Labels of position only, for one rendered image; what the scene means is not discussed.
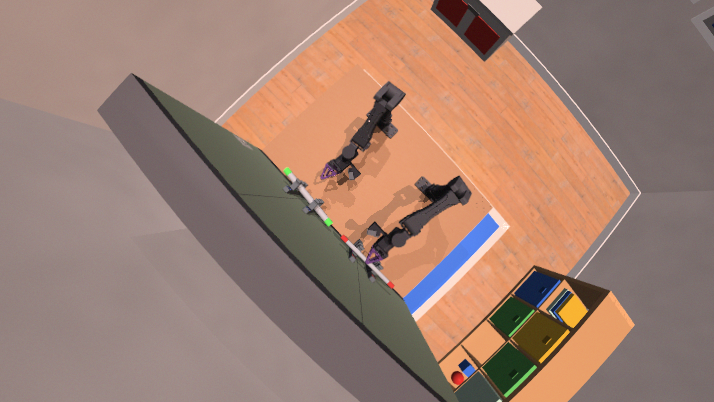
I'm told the white bar with green ends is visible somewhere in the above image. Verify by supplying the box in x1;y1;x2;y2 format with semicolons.
283;167;333;226

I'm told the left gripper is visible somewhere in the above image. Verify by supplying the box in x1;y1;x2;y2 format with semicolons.
365;241;394;264

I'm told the white bar with red end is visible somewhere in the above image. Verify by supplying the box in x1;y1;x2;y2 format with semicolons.
341;235;394;289

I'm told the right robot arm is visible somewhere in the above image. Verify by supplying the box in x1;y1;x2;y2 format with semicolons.
337;81;406;180

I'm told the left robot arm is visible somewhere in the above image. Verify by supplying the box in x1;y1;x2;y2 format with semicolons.
367;175;472;249

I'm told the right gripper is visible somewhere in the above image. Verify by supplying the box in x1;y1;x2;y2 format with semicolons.
321;154;345;180

